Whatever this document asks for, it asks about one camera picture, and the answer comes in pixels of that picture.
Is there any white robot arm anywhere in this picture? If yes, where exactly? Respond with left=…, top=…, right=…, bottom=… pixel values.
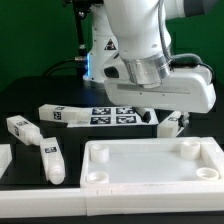
left=84, top=0, right=217, bottom=122

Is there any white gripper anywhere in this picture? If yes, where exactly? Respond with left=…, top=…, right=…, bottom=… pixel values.
left=101, top=54, right=216, bottom=127

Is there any white front fence bar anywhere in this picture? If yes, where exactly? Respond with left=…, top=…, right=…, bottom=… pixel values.
left=0, top=189, right=224, bottom=218

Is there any white desk top tray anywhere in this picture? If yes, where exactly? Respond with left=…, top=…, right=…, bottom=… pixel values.
left=80, top=137, right=224, bottom=194

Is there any white left fence bar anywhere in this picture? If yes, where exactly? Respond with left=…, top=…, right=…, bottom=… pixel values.
left=0, top=144, right=12, bottom=178

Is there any white fence bar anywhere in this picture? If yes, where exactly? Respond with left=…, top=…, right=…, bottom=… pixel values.
left=0, top=189, right=224, bottom=218
left=0, top=144, right=12, bottom=178

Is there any black cable at base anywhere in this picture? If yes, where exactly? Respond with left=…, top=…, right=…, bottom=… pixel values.
left=42, top=57, right=88, bottom=78

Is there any paper sheet with markers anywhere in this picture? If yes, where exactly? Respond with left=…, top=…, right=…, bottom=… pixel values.
left=68, top=107, right=158, bottom=128

